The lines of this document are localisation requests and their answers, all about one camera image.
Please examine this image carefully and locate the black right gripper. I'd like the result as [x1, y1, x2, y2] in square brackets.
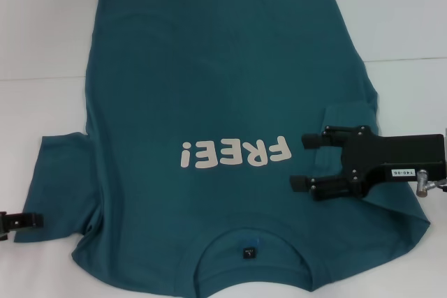
[290, 125, 447, 203]

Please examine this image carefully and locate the blue shirt with FREE print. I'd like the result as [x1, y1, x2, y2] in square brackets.
[13, 0, 431, 294]

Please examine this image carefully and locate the right arm plug with cable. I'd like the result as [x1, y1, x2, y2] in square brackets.
[415, 168, 447, 198]

